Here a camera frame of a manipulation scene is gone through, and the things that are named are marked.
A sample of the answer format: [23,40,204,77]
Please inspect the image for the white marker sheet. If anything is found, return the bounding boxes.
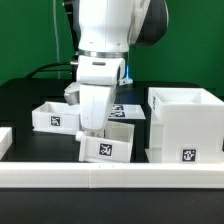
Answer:
[109,104,145,119]

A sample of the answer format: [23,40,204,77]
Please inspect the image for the white fence bar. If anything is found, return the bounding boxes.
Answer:
[0,127,12,160]
[0,162,224,189]

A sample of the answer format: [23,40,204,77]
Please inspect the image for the white front fence bar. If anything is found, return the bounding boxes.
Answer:
[0,162,224,189]

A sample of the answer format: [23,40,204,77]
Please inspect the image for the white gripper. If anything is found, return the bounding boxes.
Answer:
[80,84,116,138]

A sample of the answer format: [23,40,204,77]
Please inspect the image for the white drawer cabinet frame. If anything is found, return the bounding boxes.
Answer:
[146,87,224,164]

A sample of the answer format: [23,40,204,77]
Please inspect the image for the white drawer box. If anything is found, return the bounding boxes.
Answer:
[32,101,81,135]
[76,121,134,163]

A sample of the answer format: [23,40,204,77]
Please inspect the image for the black cable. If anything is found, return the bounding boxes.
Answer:
[25,62,79,79]

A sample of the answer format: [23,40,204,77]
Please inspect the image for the white left fence bar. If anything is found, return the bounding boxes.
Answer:
[0,127,12,160]

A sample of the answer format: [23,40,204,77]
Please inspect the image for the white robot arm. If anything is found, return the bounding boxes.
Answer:
[74,0,169,133]

